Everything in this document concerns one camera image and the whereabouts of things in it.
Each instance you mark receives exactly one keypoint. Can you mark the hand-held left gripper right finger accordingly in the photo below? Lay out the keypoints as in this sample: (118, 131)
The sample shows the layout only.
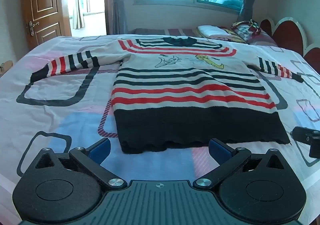
(217, 149)

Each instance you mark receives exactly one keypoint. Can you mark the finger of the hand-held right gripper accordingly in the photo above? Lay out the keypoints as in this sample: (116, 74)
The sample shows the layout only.
(303, 133)

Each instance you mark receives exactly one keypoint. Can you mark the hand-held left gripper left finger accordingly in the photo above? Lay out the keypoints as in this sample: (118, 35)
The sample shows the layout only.
(101, 149)

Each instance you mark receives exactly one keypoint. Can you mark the striped knit sweater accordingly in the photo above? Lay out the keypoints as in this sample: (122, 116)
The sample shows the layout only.
(190, 95)

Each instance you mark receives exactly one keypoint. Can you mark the printed bed sheet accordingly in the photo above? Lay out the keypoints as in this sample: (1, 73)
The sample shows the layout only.
(62, 105)

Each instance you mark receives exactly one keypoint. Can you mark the red and white headboard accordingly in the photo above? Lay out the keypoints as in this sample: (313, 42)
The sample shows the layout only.
(287, 32)

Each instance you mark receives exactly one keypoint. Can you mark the striped pillow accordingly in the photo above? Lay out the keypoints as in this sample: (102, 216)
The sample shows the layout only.
(262, 37)

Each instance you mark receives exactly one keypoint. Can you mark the folded white cloth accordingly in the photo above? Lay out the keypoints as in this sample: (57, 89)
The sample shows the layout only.
(210, 30)

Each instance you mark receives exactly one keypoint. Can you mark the patterned cloth bundle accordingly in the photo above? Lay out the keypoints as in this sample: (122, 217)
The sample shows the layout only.
(243, 26)

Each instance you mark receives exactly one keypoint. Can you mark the purple striped mattress cover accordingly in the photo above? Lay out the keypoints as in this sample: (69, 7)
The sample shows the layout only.
(165, 31)

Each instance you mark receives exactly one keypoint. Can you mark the blue quilt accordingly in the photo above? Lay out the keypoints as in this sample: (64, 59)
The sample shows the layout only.
(225, 1)

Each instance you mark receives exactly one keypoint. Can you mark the pale sheer curtain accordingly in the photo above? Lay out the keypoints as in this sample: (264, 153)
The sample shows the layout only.
(78, 2)

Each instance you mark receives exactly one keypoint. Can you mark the brown wooden door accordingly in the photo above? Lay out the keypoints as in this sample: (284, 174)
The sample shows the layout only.
(45, 5)

